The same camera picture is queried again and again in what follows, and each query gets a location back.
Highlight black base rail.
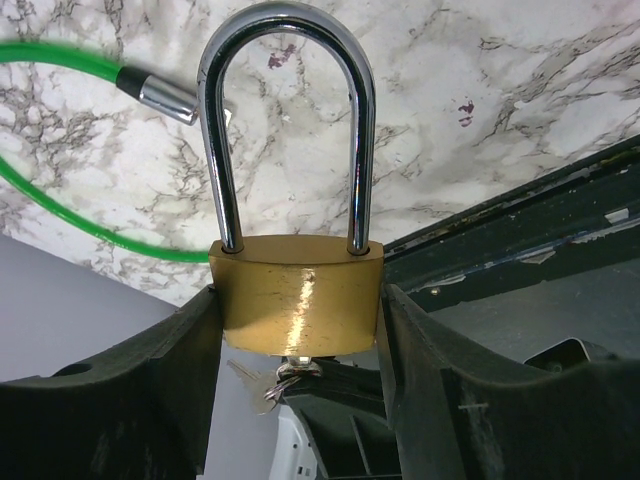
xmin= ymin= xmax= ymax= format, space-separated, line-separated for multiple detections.
xmin=384 ymin=137 xmax=639 ymax=312

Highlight brass padlock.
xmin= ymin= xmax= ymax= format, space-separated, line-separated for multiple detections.
xmin=197 ymin=1 xmax=384 ymax=357

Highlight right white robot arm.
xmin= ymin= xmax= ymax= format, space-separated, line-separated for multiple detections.
xmin=1 ymin=285 xmax=639 ymax=479

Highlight silver padlock keys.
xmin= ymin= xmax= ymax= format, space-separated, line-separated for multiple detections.
xmin=227 ymin=357 xmax=323 ymax=415

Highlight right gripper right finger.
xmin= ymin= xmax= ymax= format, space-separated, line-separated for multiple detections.
xmin=380 ymin=285 xmax=639 ymax=479

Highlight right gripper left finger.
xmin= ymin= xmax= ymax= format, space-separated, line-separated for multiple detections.
xmin=1 ymin=286 xmax=223 ymax=479

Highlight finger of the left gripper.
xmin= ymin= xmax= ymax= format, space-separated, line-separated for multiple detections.
xmin=280 ymin=358 xmax=400 ymax=479

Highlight green cable lock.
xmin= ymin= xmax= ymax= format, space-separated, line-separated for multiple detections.
xmin=1 ymin=39 xmax=215 ymax=263

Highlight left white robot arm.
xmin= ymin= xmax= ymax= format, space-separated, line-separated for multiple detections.
xmin=269 ymin=358 xmax=402 ymax=479

